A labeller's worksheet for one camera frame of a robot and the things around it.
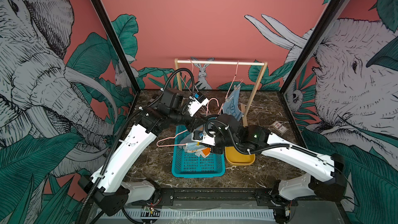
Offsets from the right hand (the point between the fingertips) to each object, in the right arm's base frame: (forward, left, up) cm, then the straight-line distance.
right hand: (199, 138), depth 65 cm
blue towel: (-2, +5, -3) cm, 6 cm away
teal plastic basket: (-3, +7, -27) cm, 28 cm away
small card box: (+21, -50, -26) cm, 61 cm away
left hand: (+6, -3, +7) cm, 9 cm away
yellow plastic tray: (+2, -18, -26) cm, 32 cm away
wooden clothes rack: (+33, -29, -21) cm, 49 cm away
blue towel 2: (+29, -18, -12) cm, 37 cm away
